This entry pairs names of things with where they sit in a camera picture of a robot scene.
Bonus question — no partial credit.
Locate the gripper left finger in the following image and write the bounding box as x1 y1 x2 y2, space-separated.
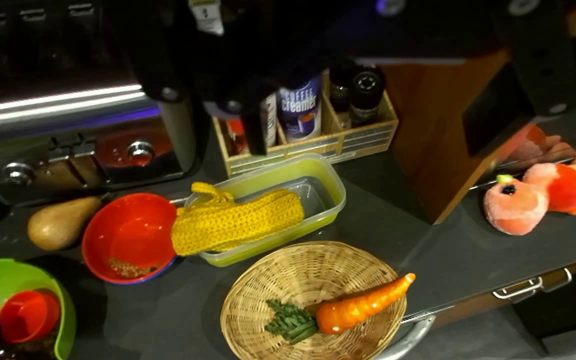
110 0 331 156

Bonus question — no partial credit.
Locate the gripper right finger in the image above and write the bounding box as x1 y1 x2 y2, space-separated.
490 0 576 117

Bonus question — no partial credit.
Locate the silver microwave knob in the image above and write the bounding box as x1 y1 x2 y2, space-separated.
126 140 156 167
2 161 36 187

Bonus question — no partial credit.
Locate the black and silver microwave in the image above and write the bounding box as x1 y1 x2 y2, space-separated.
0 0 200 207

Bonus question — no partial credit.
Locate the microwave door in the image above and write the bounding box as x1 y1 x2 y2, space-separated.
0 0 164 132

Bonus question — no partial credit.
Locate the white packet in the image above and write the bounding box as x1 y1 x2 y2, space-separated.
263 94 279 148

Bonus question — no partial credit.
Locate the coffee creamer can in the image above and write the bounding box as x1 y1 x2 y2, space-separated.
277 75 324 144

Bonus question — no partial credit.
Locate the wooden condiment box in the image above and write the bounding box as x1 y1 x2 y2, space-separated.
212 74 400 177

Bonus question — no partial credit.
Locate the pink and orange plush toy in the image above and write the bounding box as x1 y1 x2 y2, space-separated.
482 156 576 236

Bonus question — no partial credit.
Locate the yellow-green plastic container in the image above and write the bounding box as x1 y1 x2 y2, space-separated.
184 152 347 268

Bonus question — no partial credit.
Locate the yellow knitted cloth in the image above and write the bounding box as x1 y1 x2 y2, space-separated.
170 182 305 257

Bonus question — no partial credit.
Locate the red bowl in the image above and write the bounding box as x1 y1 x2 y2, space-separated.
81 192 178 285

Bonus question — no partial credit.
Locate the wicker basket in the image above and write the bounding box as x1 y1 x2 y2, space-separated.
219 240 408 360

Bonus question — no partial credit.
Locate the drawer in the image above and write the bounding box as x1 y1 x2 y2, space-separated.
430 254 576 329

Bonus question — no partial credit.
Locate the toy pear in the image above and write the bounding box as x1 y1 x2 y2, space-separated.
27 195 103 252

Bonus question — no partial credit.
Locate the toy carrot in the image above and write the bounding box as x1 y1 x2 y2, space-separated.
265 272 417 346

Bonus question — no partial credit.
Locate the small red cup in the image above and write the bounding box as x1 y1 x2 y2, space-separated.
0 289 62 344

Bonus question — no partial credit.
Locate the silver microwave door handle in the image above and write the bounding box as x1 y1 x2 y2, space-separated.
0 84 161 129

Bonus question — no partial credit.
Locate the silver drawer handle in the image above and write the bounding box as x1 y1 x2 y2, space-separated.
491 268 573 301

